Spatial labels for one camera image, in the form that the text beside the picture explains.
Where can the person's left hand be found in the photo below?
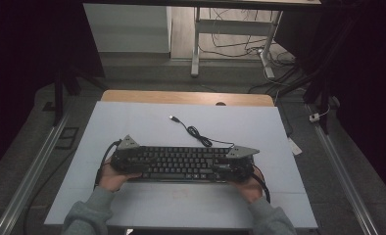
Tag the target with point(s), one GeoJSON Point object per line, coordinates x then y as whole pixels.
{"type": "Point", "coordinates": [111, 179]}

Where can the person's right hand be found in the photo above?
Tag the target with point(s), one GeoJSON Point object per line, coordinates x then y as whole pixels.
{"type": "Point", "coordinates": [251, 191]}

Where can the aluminium floor rail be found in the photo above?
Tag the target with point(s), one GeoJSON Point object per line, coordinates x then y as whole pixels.
{"type": "Point", "coordinates": [27, 182]}
{"type": "Point", "coordinates": [344, 176]}

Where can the black metal stand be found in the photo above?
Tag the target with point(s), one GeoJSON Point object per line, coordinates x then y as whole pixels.
{"type": "Point", "coordinates": [58, 98]}
{"type": "Point", "coordinates": [318, 91]}

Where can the small white box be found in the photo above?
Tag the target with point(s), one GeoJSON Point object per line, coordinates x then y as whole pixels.
{"type": "Point", "coordinates": [314, 117]}

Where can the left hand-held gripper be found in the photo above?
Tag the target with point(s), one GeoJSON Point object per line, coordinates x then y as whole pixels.
{"type": "Point", "coordinates": [127, 160]}

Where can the white cabinet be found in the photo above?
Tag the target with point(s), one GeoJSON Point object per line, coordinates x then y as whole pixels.
{"type": "Point", "coordinates": [129, 29]}

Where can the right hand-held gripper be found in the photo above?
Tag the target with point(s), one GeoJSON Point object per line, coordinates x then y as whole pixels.
{"type": "Point", "coordinates": [233, 166]}

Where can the white desk frame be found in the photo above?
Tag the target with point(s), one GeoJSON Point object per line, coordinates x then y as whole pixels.
{"type": "Point", "coordinates": [228, 26]}

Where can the white paper tag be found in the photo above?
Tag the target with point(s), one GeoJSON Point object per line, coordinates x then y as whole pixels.
{"type": "Point", "coordinates": [294, 147]}

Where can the black computer keyboard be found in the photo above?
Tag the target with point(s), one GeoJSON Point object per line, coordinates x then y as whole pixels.
{"type": "Point", "coordinates": [181, 163]}

